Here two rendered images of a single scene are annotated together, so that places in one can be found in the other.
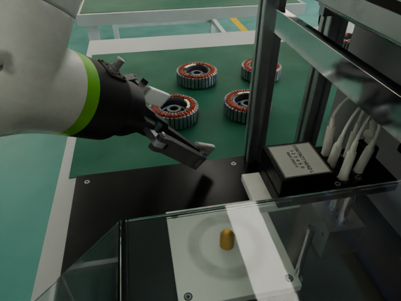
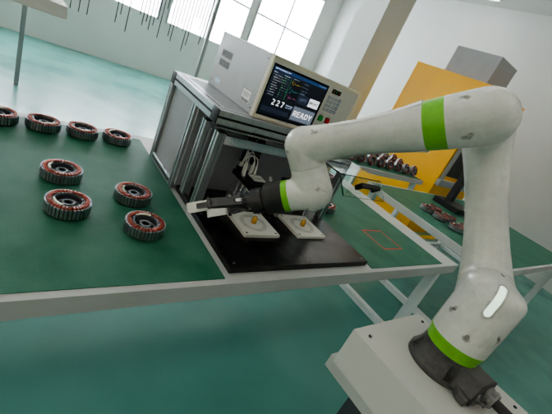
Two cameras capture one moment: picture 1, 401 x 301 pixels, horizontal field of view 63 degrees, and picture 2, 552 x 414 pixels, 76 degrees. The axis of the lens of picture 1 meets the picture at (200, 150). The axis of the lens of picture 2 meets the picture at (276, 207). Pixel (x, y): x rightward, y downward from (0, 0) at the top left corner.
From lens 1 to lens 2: 1.27 m
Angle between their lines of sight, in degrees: 100
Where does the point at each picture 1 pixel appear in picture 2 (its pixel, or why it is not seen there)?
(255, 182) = not seen: hidden behind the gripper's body
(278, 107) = not seen: hidden behind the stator
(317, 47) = (257, 145)
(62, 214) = (250, 277)
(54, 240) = (265, 277)
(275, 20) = (228, 140)
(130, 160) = (200, 252)
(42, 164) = not seen: outside the picture
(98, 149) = (192, 268)
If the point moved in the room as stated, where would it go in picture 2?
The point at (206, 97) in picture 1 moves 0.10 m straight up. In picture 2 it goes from (104, 210) to (112, 181)
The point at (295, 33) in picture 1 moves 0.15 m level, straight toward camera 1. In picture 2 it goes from (245, 143) to (286, 158)
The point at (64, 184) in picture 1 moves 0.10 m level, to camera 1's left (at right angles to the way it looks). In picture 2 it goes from (231, 280) to (241, 306)
